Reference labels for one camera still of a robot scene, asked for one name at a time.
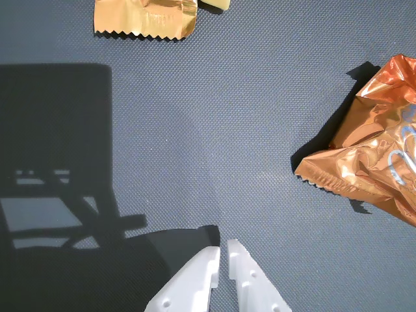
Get gold foil candy wrapper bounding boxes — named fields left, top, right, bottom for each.
left=94, top=0, right=198, bottom=42

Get yellow crinkle cut fry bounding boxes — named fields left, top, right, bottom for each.
left=198, top=0, right=232, bottom=14

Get dark grey work mat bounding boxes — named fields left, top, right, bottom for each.
left=0, top=0, right=416, bottom=312

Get copper foil candy wrapper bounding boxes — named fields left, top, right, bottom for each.
left=294, top=55, right=416, bottom=228

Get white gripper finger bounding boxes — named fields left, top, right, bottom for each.
left=144, top=246, right=221, bottom=312
left=227, top=239, right=292, bottom=312

